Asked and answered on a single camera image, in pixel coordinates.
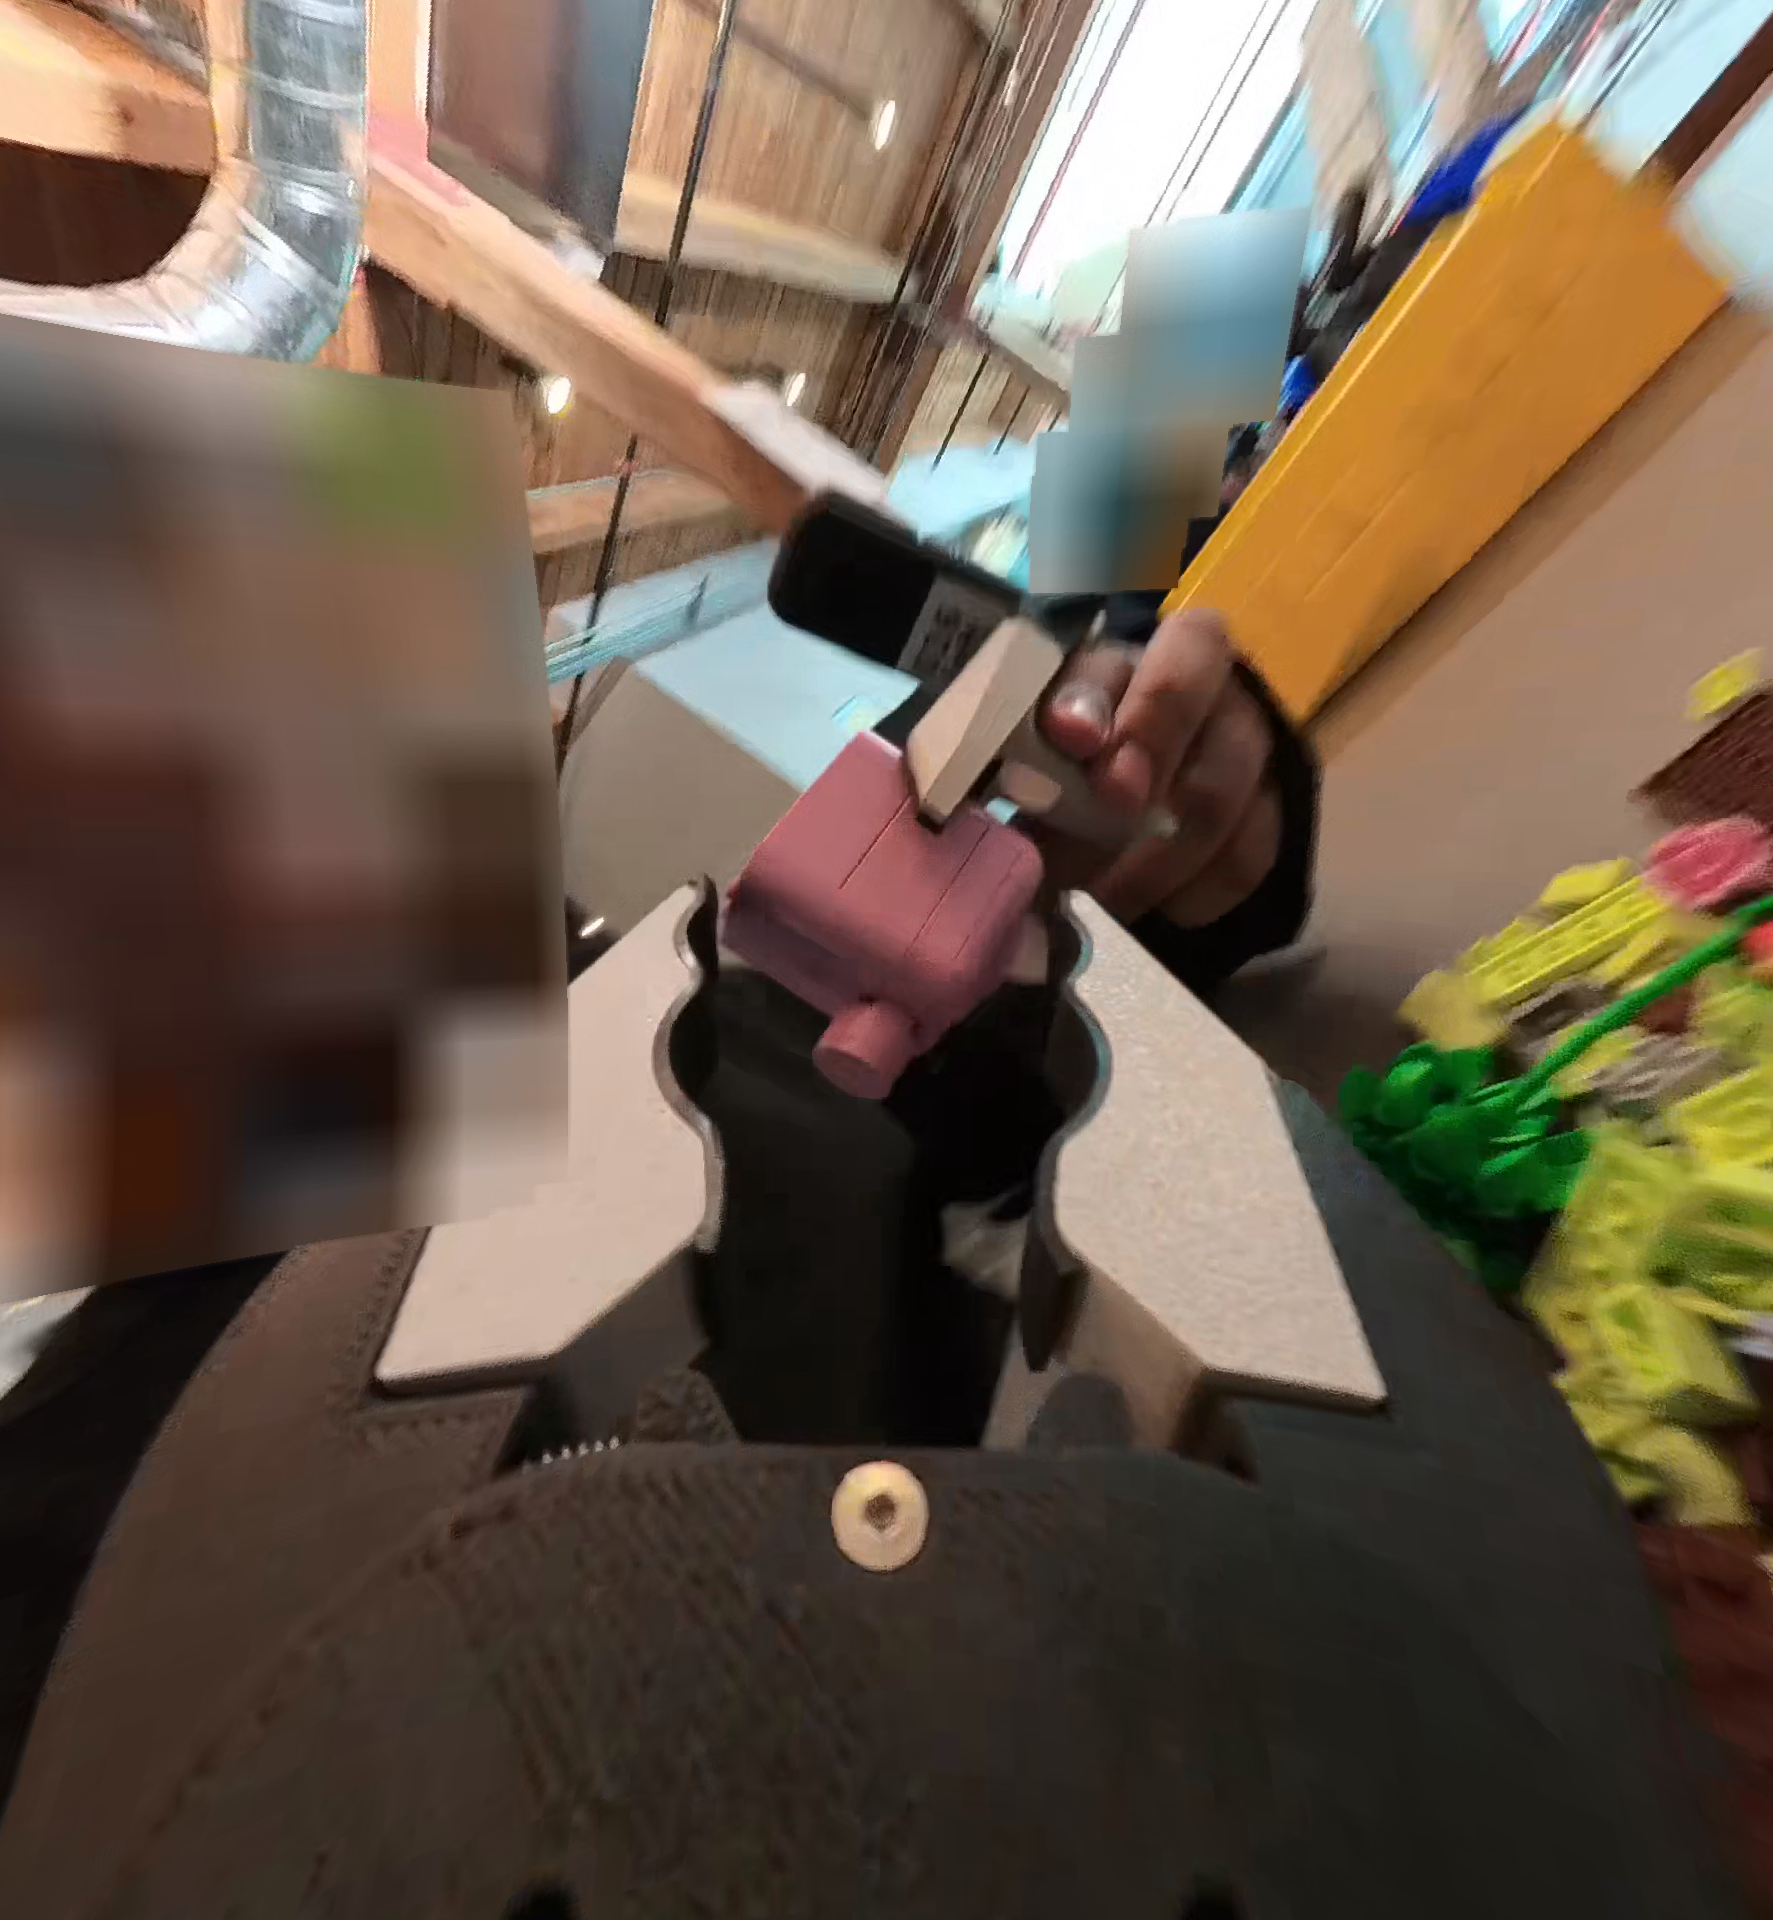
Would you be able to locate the silver air duct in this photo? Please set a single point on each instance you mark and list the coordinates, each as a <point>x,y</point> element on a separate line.
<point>300,151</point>

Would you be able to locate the long brown brick plate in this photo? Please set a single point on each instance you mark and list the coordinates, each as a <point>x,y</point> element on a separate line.
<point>1772,765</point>

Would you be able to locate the pink toy cube block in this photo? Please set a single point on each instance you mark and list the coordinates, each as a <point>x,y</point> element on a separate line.
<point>902,901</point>

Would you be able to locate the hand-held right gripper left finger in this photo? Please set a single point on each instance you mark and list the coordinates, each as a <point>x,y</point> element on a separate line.
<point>587,1200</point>

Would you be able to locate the tiny lime tile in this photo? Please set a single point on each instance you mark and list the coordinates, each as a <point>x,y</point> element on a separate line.
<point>1726,684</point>

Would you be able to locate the pile of toy bricks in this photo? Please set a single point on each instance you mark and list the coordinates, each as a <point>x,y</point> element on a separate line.
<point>1652,1304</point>

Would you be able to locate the person's left hand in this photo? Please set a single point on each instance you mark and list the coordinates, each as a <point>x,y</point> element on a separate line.
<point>1202,765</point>

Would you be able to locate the wooden ceiling beam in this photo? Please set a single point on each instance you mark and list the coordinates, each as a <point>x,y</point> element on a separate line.
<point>558,314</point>

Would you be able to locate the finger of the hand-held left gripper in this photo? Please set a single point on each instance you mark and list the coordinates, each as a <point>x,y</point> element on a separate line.
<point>984,720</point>

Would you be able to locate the green toy plant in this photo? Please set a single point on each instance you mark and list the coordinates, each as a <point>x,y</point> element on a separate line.
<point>1455,1155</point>

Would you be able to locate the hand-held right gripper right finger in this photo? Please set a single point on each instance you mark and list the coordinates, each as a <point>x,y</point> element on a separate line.
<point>1202,1200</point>

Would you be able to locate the yellow plastic bin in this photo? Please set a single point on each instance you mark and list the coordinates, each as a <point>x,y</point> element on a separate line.
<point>1455,405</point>

